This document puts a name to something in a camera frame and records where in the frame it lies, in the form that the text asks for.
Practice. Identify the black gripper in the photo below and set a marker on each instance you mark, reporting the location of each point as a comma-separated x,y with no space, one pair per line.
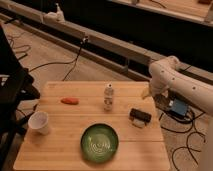
146,117

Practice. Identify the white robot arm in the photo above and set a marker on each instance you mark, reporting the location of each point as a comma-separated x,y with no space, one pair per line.
165,75

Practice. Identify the green round plate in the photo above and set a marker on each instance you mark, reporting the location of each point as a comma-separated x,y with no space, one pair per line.
99,143

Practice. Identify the blue electronics box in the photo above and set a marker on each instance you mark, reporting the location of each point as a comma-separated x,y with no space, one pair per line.
179,108

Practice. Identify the orange carrot toy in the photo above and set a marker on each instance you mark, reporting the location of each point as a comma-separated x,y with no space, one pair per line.
71,101

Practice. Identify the white paper cup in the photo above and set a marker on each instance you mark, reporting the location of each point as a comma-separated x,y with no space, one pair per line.
39,122

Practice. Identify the black office chair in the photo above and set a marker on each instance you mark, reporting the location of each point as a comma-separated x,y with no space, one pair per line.
16,84

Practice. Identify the long metal rail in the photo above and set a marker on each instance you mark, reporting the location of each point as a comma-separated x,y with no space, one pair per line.
104,41

